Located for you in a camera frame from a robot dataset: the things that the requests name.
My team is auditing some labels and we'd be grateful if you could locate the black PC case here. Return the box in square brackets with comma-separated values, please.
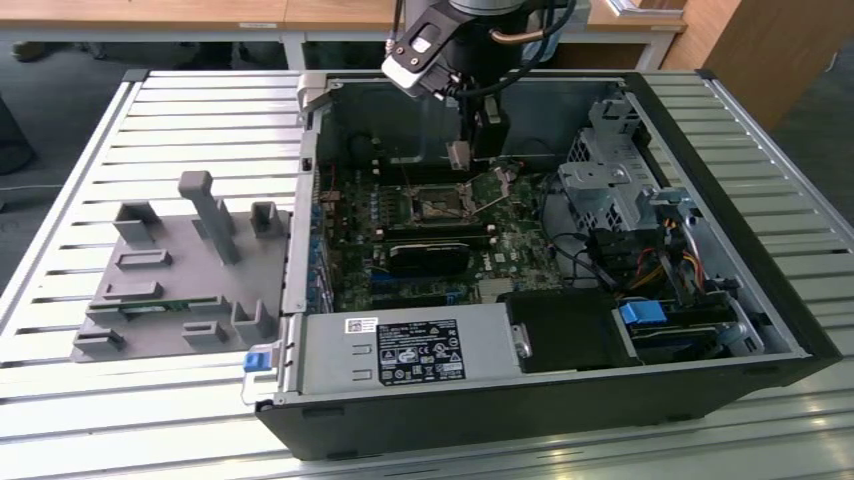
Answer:
[252, 69, 843, 461]

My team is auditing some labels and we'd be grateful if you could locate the grey power supply unit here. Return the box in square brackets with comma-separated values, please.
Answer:
[296, 302, 522, 397]

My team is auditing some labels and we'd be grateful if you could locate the stack of papers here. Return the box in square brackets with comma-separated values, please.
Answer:
[603, 0, 668, 16]

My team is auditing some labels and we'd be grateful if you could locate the grey case release latch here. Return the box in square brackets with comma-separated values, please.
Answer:
[294, 72, 334, 127]

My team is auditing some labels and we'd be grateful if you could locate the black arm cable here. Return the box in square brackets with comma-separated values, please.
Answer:
[452, 0, 578, 101]
[384, 0, 405, 54]

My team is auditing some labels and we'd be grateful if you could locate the graphics card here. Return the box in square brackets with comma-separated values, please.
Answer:
[384, 240, 472, 279]

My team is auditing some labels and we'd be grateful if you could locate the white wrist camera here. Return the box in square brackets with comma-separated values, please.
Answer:
[380, 18, 462, 100]

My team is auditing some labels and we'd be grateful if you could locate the brown shoe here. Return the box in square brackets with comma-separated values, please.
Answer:
[10, 42, 54, 64]

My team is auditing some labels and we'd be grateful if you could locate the blue disk carrier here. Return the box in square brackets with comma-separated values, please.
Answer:
[617, 298, 668, 332]

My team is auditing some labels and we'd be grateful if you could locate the wooden cabinet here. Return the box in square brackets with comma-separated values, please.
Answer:
[659, 0, 854, 132]

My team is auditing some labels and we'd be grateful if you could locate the pale blue teach pendant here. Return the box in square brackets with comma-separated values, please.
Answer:
[522, 39, 560, 64]

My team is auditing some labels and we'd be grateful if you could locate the black plastic shroud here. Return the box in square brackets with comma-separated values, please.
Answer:
[497, 288, 643, 374]

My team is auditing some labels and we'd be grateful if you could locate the grey parts rack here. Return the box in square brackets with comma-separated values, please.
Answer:
[67, 169, 296, 363]

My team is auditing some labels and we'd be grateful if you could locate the silver drive cage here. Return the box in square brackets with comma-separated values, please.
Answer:
[556, 97, 668, 234]

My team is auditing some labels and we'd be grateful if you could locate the green RAM stick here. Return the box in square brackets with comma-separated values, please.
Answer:
[117, 297, 222, 318]

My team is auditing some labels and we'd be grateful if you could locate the green motherboard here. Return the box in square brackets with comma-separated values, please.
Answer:
[312, 159, 574, 311]

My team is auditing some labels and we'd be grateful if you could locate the CPU socket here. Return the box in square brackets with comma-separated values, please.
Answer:
[408, 183, 478, 225]

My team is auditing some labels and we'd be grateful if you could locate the thick black cable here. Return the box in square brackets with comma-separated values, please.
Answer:
[545, 230, 619, 296]

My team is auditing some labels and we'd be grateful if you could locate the coloured wire bundle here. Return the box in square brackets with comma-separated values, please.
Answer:
[629, 219, 707, 294]

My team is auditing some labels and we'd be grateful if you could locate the black plastic bracket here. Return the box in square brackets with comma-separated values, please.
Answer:
[585, 227, 668, 281]

